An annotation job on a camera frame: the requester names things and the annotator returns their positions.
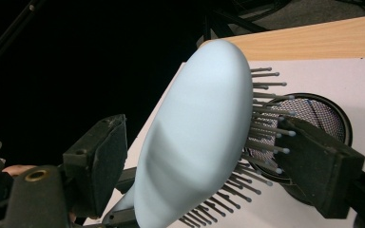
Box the black diagonal pole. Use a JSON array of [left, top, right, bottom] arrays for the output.
[[0, 0, 44, 77]]

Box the black mesh pen cup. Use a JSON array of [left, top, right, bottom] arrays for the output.
[[246, 92, 354, 207]]

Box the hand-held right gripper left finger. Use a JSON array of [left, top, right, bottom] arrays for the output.
[[62, 113, 128, 219]]

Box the black metal stand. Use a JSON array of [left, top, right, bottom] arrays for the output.
[[201, 0, 269, 44]]

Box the light blue hairbrush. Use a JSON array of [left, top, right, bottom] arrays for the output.
[[103, 38, 298, 228]]

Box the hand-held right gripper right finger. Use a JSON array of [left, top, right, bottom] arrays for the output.
[[274, 116, 365, 220]]

